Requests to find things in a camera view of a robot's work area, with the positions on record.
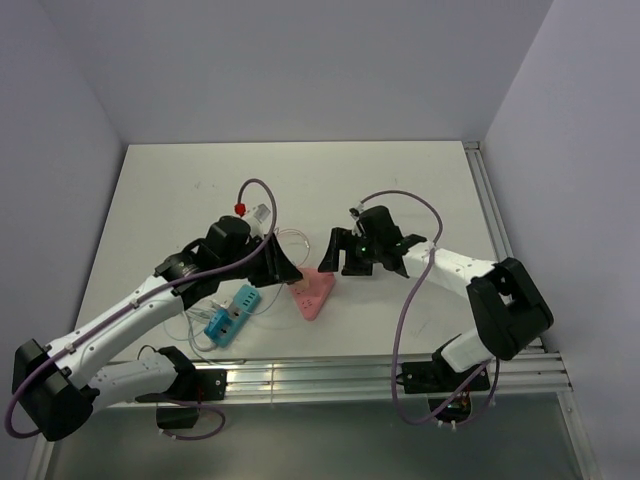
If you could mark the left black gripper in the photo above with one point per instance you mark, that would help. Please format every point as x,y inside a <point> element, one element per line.
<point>277,268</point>

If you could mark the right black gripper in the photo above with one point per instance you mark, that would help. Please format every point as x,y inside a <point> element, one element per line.
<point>343,238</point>

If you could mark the pink USB charger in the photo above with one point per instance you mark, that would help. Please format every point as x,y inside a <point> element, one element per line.
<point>303,285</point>

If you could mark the pink triangular power strip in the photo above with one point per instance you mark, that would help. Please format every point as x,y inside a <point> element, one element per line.
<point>311,301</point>

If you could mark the teal power strip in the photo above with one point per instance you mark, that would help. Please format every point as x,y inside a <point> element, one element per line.
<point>243,305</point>

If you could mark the blue square plug adapter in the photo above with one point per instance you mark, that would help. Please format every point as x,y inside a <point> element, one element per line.
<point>217,326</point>

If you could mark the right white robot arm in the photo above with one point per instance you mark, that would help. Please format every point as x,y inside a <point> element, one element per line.
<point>508,309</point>

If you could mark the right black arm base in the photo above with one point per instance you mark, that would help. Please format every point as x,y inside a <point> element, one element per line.
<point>474,391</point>

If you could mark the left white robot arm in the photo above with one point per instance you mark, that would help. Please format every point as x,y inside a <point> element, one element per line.
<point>60,384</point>

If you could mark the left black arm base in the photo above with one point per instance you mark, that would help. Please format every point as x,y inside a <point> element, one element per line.
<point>204,385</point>

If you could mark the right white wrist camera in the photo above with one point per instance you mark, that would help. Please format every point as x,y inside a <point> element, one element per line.
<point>355,213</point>

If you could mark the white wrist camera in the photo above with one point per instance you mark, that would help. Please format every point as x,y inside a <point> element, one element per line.
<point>355,213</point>
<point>257,218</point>

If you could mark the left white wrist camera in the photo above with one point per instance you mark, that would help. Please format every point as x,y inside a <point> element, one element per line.
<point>257,218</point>

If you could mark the aluminium rail frame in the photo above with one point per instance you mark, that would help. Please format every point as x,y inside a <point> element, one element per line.
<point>301,401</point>

